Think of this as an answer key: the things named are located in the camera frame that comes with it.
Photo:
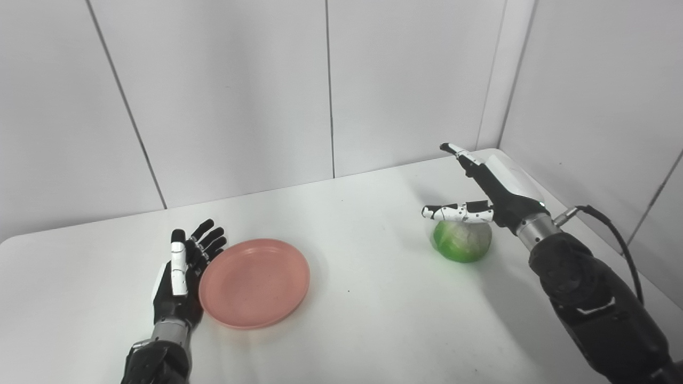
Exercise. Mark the pink round plate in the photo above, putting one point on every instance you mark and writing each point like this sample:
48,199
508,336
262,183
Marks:
254,282

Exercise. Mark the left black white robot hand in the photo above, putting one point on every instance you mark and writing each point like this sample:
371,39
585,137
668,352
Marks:
179,288

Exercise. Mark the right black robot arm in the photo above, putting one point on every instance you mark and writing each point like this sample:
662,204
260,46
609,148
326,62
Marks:
592,298

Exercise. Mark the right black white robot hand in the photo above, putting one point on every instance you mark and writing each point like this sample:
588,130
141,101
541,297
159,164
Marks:
496,197

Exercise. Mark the green white cabbage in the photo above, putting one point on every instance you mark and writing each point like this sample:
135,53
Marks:
462,241

